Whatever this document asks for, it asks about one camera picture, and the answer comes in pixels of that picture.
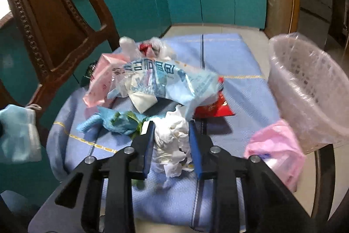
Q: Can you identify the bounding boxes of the white tissue paper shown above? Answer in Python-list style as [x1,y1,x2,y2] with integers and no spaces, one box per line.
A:
[141,105,194,189]

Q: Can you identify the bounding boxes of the brown wooden chair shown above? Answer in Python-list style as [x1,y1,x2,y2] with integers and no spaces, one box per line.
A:
[9,0,120,118]

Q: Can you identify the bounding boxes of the light blue face mask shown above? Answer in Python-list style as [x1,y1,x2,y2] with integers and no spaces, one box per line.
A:
[1,105,42,164]

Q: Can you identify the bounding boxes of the white plastic waste basket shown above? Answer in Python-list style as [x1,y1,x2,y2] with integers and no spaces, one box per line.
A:
[268,33,348,154]

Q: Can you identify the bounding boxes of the blue cloth table cover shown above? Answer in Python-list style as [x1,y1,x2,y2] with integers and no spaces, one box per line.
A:
[46,34,280,231]

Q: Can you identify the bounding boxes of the pink plastic bag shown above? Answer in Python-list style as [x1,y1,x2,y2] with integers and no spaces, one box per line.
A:
[244,119,306,192]

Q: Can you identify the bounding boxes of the white blue bread wrapper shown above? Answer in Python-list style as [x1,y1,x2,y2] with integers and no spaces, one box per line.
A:
[107,58,222,119]

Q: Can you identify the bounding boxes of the clear plastic bag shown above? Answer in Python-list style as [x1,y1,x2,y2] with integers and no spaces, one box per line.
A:
[119,37,176,61]

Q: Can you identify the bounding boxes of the red snack packet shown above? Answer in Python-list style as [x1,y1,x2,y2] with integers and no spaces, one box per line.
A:
[194,77,235,119]

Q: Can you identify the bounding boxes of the pink tissue packet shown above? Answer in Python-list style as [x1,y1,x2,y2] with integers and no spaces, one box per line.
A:
[83,53,130,108]

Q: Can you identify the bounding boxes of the teal kitchen base cabinets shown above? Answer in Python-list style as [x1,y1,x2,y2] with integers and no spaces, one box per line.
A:
[0,0,268,195]

